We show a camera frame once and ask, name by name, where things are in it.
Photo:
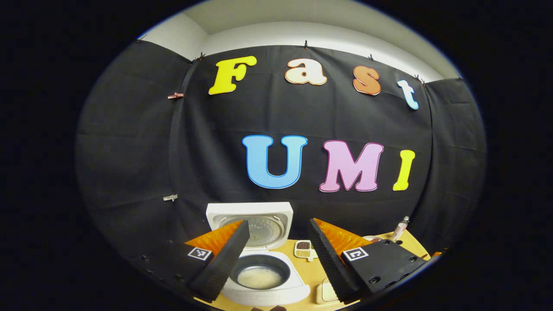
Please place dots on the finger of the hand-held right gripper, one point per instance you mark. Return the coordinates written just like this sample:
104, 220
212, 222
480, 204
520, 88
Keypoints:
436, 254

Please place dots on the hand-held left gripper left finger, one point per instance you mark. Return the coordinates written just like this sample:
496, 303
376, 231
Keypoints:
224, 265

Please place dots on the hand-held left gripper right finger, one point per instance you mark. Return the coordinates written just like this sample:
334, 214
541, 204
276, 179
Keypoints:
330, 265

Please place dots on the white rice portion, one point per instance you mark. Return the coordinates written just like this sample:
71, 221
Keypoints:
259, 278

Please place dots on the white rice cooker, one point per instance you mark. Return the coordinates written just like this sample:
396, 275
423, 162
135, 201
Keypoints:
272, 296

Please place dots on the white rectangular rice container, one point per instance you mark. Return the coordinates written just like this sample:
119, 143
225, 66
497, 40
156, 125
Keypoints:
326, 293

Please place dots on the white divided dish of beans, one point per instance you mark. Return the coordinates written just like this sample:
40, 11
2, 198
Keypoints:
303, 250

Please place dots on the clear bottle with pink label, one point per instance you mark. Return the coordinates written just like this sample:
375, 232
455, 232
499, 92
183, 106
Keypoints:
399, 229

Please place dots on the white round plate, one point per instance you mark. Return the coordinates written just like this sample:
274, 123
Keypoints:
371, 238

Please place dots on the silver cloth clip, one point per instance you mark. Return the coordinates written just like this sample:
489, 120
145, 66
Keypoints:
170, 198

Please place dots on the black backdrop cloth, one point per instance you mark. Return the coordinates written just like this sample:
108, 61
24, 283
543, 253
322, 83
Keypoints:
129, 151

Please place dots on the red cloth clip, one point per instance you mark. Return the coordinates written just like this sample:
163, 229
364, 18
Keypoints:
175, 96

